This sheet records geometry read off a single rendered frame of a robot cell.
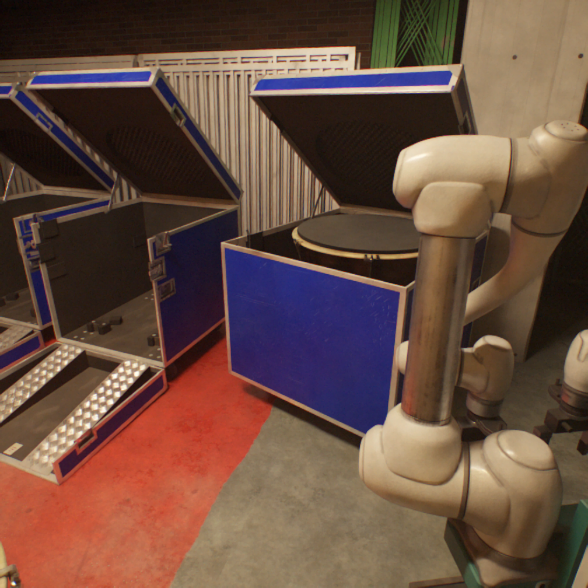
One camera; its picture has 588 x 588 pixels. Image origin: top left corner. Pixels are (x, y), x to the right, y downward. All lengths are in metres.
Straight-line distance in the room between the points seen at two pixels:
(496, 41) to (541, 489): 2.45
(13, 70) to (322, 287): 4.47
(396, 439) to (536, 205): 0.51
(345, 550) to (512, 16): 2.75
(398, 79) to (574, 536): 1.61
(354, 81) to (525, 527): 1.71
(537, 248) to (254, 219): 3.50
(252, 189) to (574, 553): 3.76
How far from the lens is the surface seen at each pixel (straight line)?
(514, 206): 0.85
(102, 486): 2.35
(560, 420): 1.45
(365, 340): 1.92
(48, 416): 2.86
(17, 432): 2.82
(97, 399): 2.72
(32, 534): 2.28
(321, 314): 2.00
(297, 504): 2.12
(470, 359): 1.21
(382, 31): 4.81
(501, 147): 0.84
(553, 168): 0.84
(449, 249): 0.84
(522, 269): 0.98
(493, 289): 1.03
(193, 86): 4.44
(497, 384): 1.23
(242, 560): 1.97
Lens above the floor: 1.59
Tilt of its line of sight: 22 degrees down
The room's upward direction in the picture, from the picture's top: straight up
